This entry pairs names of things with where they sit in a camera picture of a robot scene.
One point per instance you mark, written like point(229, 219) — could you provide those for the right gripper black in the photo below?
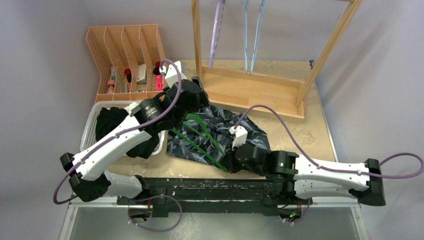
point(230, 162)

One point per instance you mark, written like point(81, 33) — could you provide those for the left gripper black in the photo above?
point(201, 102)

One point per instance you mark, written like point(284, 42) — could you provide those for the black patterned shorts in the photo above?
point(204, 137)

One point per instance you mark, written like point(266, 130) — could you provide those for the peach plastic file organizer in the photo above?
point(116, 48)

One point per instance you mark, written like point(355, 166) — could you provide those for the plain black shorts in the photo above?
point(110, 118)

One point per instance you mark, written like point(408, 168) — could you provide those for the lilac hanger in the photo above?
point(217, 22)

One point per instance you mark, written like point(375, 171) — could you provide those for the light blue hanger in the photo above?
point(245, 4)
point(257, 35)

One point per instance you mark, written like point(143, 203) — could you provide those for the white plastic basket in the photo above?
point(89, 137)

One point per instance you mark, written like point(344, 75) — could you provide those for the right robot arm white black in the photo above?
point(305, 179)

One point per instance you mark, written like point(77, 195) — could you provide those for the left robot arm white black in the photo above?
point(87, 171)

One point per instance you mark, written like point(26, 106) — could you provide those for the pink highlighter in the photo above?
point(159, 83)

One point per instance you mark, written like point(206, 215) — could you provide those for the wooden clothes rack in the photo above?
point(285, 95)

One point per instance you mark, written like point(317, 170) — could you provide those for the white small box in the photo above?
point(141, 77)

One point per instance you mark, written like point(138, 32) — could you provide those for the red black marker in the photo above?
point(128, 75)

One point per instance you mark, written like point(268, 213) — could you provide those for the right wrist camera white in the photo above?
point(240, 136)

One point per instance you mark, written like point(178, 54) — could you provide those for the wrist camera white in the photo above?
point(240, 136)
point(170, 73)

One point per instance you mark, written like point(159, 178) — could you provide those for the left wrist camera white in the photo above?
point(170, 73)

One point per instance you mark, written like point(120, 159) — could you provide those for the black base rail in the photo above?
point(214, 195)

